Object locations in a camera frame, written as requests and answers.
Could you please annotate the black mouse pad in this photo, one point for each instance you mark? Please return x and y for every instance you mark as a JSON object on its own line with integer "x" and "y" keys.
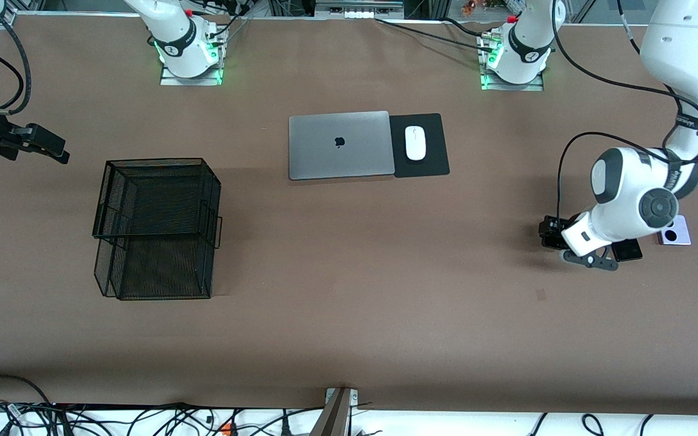
{"x": 437, "y": 163}

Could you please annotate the black slab smartphone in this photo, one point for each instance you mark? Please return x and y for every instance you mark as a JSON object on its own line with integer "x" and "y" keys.
{"x": 628, "y": 249}

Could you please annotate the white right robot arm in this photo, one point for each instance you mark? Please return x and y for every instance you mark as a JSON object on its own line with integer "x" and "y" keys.
{"x": 173, "y": 36}

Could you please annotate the grey power strip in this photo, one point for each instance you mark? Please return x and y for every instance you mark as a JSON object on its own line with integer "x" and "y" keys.
{"x": 358, "y": 12}

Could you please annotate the silver closed laptop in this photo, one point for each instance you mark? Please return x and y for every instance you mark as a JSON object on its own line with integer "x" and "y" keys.
{"x": 325, "y": 151}

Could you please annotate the white flip phone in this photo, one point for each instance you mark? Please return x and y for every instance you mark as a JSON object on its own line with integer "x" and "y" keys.
{"x": 679, "y": 237}

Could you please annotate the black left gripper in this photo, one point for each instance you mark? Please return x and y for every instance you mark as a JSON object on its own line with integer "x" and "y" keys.
{"x": 557, "y": 234}

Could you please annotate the grey metal post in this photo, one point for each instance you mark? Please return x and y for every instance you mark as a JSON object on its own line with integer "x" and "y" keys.
{"x": 334, "y": 418}

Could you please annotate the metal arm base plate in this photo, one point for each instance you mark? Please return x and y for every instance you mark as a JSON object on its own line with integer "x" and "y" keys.
{"x": 537, "y": 86}
{"x": 170, "y": 80}

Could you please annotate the aluminium corner bracket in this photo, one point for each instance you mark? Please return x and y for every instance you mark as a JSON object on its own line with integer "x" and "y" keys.
{"x": 6, "y": 18}

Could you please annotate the white computer mouse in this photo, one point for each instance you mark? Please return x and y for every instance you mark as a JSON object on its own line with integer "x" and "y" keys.
{"x": 415, "y": 143}

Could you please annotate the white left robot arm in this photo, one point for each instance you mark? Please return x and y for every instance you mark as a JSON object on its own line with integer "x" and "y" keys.
{"x": 682, "y": 54}

